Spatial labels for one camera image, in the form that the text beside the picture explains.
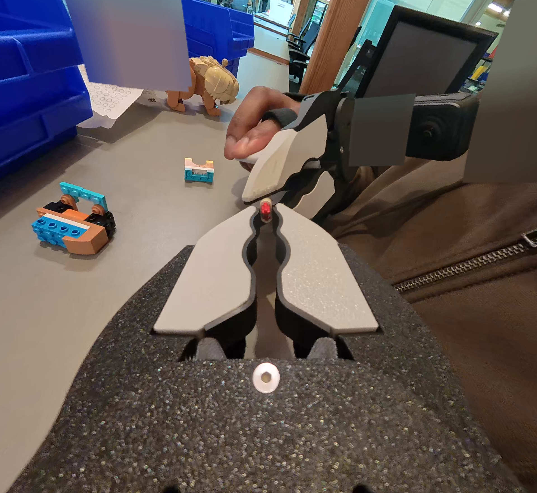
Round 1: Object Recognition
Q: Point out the wooden pillar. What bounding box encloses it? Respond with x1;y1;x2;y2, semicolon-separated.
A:
300;0;388;95

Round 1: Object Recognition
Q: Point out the black office chair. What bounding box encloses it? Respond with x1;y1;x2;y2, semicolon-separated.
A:
287;0;332;91

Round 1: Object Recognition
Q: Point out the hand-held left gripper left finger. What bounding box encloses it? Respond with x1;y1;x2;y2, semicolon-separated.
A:
154;206;261;353

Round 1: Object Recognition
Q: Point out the person's right hand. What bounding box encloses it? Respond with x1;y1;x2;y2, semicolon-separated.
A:
224;85;303;161

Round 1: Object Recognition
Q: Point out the blue plastic bin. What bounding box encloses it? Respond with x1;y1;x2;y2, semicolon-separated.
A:
0;0;93;177
181;0;256;77

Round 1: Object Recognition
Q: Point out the printed paper sheet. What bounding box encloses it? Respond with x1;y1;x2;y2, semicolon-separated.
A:
76;66;145;130

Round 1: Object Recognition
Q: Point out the blue orange toy brick assembly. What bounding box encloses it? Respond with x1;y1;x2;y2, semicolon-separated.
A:
32;181;116;257

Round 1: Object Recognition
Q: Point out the small multicoloured toy brick block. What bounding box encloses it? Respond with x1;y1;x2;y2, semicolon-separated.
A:
184;157;215;183

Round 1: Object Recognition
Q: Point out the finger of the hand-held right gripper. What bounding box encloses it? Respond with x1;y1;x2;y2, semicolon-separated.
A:
290;170;337;221
242;112;329;203

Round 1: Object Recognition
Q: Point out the brown toy brick model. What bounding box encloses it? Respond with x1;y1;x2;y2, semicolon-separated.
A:
166;56;241;117

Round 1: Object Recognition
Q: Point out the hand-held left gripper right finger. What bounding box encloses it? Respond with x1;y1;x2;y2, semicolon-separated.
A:
275;204;380;343

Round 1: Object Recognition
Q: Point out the large black screen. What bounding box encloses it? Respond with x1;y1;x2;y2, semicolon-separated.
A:
336;5;500;99

